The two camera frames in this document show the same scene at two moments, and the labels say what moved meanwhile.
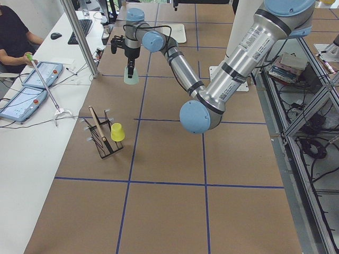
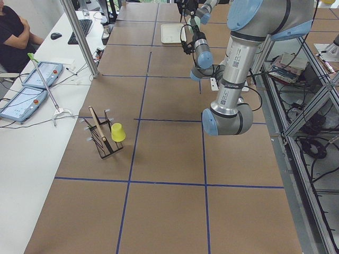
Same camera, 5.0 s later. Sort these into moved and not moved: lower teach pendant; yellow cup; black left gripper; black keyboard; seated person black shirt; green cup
Moved: green cup; black left gripper
Not moved: yellow cup; seated person black shirt; lower teach pendant; black keyboard
